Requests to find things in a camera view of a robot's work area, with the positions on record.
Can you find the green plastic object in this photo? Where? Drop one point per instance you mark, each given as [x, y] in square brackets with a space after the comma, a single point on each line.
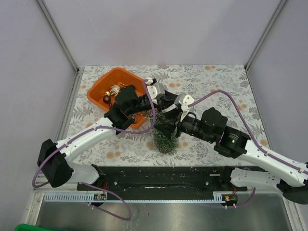
[26, 227]

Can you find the small green christmas tree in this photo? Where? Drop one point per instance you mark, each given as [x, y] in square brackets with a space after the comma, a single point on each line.
[163, 144]

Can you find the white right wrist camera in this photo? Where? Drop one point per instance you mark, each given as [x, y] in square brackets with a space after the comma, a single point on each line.
[184, 102]

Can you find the dark red ball ornament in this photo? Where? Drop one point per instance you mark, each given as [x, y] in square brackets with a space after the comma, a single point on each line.
[107, 99]

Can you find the floral patterned table mat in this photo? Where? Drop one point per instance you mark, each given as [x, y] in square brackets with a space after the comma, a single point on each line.
[229, 92]

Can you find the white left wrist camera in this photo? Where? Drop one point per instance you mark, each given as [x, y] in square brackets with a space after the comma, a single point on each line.
[155, 89]

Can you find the silver gold striped ball ornament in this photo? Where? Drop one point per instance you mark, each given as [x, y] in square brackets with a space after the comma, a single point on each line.
[114, 90]

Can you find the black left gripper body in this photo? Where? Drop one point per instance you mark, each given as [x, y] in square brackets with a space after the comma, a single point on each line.
[161, 103]

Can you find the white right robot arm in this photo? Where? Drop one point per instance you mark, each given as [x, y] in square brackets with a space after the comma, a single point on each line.
[286, 175]

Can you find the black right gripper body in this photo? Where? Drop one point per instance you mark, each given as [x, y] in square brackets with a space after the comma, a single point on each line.
[189, 124]

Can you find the white slotted cable duct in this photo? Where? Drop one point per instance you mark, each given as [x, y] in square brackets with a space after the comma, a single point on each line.
[141, 197]

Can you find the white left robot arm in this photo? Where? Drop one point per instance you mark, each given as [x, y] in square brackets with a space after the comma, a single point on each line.
[56, 159]

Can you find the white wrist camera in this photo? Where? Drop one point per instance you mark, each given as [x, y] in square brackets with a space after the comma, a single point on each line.
[155, 89]
[184, 102]

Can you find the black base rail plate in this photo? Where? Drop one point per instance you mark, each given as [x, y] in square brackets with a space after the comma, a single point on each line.
[199, 178]

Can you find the orange plastic bin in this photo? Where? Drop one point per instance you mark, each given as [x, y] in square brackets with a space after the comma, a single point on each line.
[108, 84]

